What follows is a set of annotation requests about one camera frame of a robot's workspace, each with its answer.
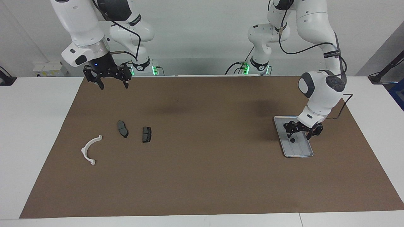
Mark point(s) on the brown paper table mat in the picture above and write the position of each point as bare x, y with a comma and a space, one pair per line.
202, 176

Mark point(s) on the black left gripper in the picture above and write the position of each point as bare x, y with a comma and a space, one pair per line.
304, 127

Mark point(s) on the black table clamp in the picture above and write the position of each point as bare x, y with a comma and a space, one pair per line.
6, 80

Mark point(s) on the black stand with pole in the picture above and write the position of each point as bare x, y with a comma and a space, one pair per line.
375, 78

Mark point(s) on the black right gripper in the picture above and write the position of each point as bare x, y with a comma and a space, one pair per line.
102, 66

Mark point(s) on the white semicircular plastic bracket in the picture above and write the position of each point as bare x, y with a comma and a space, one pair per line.
84, 152

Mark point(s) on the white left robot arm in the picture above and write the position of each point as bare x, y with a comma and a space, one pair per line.
318, 94

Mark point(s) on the rectangular dark brake pad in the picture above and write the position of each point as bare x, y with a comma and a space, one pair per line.
146, 135

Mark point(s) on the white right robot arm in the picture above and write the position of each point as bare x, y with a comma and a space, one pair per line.
79, 25

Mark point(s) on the silver metal tray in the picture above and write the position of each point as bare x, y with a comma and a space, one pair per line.
300, 149

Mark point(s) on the blue box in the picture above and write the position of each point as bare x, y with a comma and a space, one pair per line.
398, 94

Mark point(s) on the curved dark brake pad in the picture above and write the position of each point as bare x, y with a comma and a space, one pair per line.
121, 127

